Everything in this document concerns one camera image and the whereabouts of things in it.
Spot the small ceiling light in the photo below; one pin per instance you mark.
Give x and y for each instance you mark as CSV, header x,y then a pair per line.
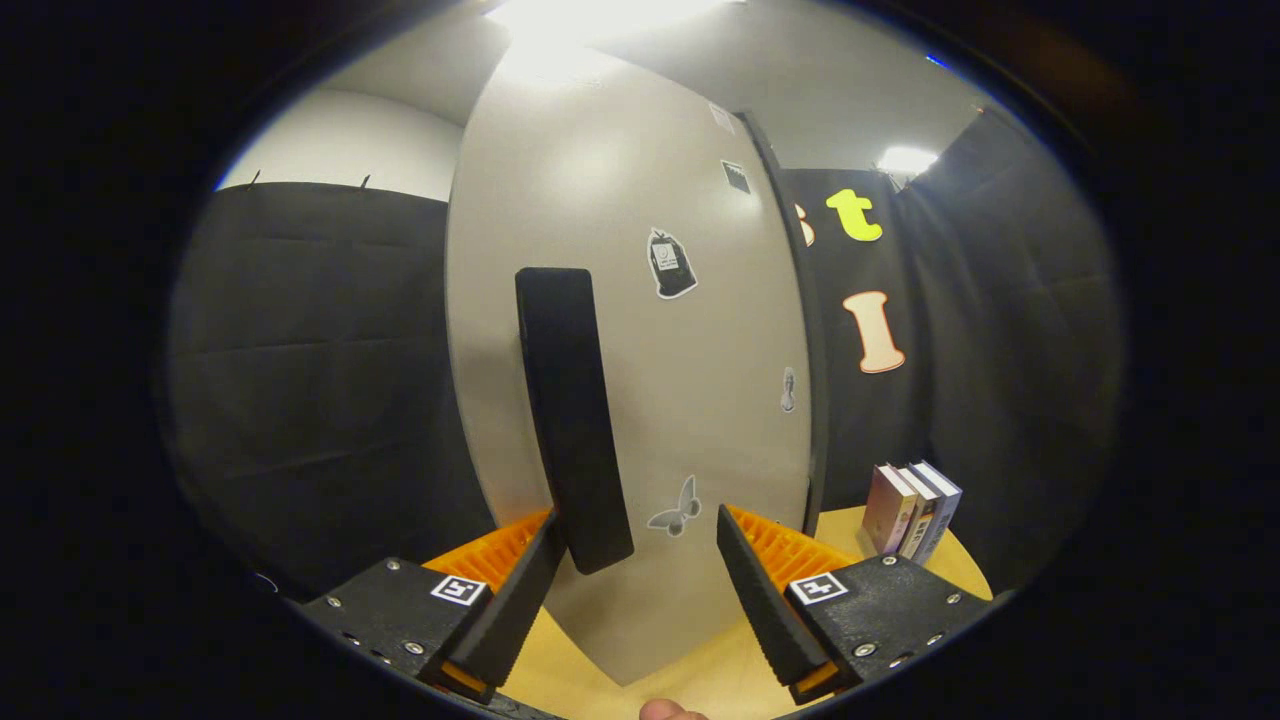
x,y
907,160

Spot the pink cover book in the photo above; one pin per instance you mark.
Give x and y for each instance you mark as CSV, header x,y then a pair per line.
x,y
885,510

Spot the white spine book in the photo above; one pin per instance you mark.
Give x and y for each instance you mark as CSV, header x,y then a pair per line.
x,y
925,520

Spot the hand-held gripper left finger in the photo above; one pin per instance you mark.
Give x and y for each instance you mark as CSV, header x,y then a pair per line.
x,y
510,610

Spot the grey blue book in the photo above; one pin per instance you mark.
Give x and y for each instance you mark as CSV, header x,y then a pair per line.
x,y
945,510

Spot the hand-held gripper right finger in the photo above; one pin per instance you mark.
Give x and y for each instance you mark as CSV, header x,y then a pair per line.
x,y
765,600

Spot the beige cabinet door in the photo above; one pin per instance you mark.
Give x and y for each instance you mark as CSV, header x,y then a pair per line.
x,y
690,380

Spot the large ceiling light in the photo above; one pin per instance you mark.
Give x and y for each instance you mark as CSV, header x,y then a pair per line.
x,y
600,12

